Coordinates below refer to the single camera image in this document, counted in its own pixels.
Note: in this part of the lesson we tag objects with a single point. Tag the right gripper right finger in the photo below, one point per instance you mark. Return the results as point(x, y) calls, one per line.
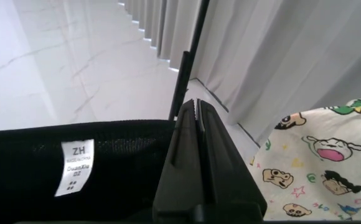
point(233, 186)

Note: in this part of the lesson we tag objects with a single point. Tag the white curtain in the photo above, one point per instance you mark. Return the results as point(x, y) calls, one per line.
point(277, 46)

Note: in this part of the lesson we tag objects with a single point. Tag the black clothes rack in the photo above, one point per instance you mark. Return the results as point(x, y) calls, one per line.
point(185, 71)

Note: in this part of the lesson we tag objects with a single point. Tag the black garment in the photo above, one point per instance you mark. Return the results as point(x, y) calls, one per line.
point(121, 174)

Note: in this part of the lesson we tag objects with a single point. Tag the cream printed garment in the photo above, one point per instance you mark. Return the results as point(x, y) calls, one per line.
point(323, 186)

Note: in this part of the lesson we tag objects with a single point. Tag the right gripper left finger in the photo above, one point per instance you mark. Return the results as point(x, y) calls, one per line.
point(177, 186)

